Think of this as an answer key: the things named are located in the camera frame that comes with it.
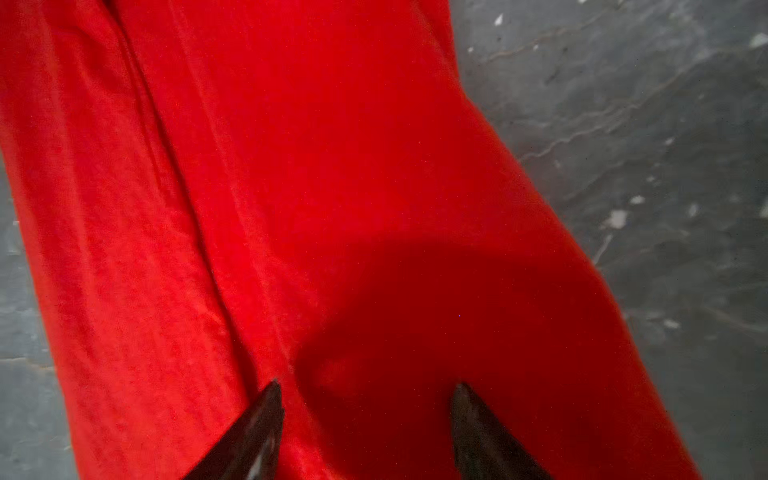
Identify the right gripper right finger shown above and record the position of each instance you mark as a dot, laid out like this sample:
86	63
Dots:
483	447

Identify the bright red t-shirt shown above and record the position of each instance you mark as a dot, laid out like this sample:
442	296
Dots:
216	194

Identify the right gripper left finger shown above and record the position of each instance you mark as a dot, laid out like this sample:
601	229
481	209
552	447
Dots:
249	449

